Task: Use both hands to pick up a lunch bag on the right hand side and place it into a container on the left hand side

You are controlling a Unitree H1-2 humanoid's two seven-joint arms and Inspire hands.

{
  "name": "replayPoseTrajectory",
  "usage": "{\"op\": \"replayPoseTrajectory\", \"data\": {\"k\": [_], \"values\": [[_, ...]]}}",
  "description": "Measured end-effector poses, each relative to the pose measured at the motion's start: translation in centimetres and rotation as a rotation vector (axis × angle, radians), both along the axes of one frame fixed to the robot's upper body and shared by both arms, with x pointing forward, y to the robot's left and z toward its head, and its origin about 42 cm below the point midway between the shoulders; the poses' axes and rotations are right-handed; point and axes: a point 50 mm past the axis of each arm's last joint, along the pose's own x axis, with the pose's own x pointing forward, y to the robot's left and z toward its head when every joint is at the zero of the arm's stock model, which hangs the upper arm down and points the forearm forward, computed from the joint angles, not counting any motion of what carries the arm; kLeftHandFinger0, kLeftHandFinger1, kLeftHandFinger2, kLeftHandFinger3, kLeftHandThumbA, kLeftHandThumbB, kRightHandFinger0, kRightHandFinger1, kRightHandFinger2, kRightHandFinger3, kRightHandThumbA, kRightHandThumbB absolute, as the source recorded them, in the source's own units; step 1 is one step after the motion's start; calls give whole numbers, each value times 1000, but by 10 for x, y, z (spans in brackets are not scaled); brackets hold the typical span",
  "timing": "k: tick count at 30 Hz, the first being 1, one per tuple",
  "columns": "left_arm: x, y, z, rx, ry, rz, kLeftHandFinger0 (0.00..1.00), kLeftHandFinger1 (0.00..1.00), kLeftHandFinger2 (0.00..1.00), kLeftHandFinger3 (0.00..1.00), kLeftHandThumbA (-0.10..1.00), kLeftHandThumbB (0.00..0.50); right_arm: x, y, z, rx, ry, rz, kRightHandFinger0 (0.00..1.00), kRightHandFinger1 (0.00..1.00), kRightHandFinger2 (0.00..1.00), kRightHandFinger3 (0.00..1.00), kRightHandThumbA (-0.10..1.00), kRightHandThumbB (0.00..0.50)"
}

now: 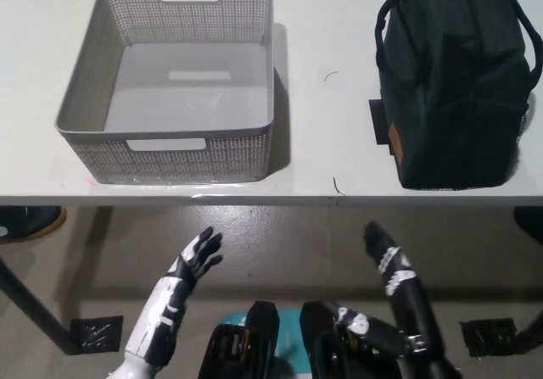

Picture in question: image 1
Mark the robot feet base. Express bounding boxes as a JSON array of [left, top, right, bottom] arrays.
[[214, 309, 336, 379]]

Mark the black shoe with brown sole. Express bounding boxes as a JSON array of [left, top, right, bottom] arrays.
[[0, 205, 68, 242]]

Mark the black left robot body block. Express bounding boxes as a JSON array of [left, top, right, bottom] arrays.
[[199, 301, 281, 379]]

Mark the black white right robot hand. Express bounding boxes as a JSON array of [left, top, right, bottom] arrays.
[[362, 220, 437, 341]]

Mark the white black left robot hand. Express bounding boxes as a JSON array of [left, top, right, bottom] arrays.
[[125, 225, 225, 366]]

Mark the dark grey metal table leg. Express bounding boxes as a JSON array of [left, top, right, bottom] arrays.
[[0, 255, 81, 354], [515, 298, 543, 350]]

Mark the black tape patch on table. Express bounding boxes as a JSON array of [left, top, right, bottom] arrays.
[[368, 98, 395, 146]]

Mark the clear tape strip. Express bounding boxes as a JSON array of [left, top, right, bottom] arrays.
[[91, 175, 266, 192]]

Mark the dark green lunch bag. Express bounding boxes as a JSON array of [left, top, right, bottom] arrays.
[[375, 0, 543, 192]]

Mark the grey perforated plastic basket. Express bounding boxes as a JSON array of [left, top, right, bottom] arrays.
[[53, 0, 276, 185]]

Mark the dark rounded object under table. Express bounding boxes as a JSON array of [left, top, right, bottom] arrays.
[[512, 206, 543, 240]]

